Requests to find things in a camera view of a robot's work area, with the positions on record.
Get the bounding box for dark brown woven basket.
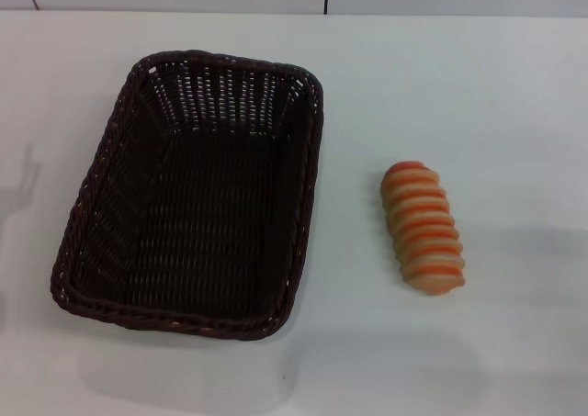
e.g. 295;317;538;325
49;49;324;343

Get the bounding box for orange striped bread roll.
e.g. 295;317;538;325
379;159;467;296

